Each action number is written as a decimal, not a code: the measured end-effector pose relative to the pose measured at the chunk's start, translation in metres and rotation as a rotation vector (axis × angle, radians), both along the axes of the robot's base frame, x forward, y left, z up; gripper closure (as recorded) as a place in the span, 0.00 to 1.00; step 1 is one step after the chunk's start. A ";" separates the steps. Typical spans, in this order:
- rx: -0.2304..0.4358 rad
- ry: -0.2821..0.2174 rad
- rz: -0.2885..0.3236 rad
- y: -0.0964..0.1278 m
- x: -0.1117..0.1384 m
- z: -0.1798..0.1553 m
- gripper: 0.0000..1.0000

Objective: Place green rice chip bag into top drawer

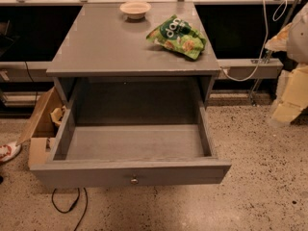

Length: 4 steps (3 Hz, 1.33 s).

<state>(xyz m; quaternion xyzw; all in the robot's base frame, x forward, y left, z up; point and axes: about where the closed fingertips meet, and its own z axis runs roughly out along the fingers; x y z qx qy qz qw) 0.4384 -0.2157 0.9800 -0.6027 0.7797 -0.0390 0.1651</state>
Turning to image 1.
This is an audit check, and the brass drawer knob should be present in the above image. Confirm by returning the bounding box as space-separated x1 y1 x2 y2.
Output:
130 176 139 185

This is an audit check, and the black floor cable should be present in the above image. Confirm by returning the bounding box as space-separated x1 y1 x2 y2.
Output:
51 187 89 231

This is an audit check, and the beige paper bowl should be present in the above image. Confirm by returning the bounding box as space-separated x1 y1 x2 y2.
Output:
119 1 151 19

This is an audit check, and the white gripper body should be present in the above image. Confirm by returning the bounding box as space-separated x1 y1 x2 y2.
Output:
287 4 308 64

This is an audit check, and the white hanging cable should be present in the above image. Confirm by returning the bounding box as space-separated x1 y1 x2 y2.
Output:
220 0 289 83

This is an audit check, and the grey open top drawer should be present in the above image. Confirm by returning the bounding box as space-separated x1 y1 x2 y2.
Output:
29 77 233 190

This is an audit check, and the red and white shoe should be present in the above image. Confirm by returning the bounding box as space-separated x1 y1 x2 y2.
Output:
0 141 21 163

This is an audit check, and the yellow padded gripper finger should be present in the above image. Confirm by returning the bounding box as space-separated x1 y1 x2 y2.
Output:
265 23 293 52
268 64 308 126

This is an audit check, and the cardboard box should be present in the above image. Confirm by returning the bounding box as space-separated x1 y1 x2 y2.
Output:
16 88 65 167

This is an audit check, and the grey cabinet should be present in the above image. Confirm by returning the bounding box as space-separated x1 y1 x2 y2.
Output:
47 3 219 109

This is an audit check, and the crumpled yellow paper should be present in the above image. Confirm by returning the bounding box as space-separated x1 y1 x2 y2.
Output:
50 106 66 127

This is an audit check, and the green rice chip bag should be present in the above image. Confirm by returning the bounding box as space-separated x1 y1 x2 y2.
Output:
146 14 207 61

